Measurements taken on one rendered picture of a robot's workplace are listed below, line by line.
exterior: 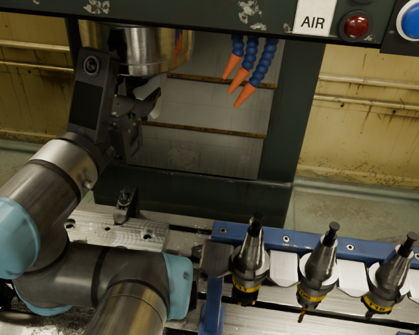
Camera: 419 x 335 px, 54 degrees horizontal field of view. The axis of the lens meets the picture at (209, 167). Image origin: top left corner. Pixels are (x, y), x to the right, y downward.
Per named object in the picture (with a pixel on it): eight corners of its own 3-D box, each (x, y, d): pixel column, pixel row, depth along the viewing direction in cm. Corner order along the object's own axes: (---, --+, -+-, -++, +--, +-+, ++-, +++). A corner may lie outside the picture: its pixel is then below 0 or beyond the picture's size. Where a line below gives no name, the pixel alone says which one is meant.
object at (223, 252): (230, 280, 65) (230, 278, 65) (197, 276, 66) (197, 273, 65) (234, 246, 71) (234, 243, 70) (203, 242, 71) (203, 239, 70)
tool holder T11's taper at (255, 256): (264, 249, 68) (269, 222, 64) (264, 272, 65) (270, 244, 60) (237, 246, 68) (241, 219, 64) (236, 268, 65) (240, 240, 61)
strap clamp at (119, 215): (127, 248, 107) (122, 209, 98) (114, 246, 108) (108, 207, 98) (139, 213, 118) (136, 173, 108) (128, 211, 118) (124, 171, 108)
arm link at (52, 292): (98, 328, 52) (84, 281, 44) (12, 316, 52) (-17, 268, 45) (116, 274, 57) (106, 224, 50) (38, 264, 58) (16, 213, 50)
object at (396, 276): (398, 266, 67) (413, 240, 62) (408, 290, 63) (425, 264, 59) (371, 266, 67) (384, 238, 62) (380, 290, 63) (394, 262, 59)
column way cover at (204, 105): (260, 183, 129) (288, 21, 96) (113, 165, 133) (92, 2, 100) (261, 173, 133) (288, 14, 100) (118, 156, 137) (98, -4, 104)
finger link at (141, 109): (143, 90, 62) (103, 118, 56) (143, 80, 60) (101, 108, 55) (169, 100, 60) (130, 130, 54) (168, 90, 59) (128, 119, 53)
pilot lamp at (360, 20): (366, 42, 34) (374, 15, 33) (339, 39, 34) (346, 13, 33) (364, 39, 35) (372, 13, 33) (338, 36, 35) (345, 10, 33)
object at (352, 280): (371, 300, 64) (373, 298, 63) (336, 296, 64) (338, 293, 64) (364, 264, 69) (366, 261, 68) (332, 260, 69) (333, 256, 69)
